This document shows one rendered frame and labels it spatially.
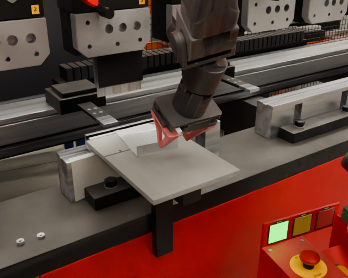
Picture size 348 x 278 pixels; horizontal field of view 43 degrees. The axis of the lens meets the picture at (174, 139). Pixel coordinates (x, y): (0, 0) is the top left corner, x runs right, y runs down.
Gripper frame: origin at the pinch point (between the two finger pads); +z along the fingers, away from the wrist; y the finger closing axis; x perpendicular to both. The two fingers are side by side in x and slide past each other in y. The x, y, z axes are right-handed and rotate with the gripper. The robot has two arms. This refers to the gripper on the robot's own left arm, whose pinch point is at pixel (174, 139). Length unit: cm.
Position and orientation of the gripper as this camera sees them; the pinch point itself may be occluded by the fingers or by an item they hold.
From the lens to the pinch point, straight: 79.5
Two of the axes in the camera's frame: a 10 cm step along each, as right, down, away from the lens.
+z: -2.7, 6.0, 7.5
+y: -8.4, 2.3, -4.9
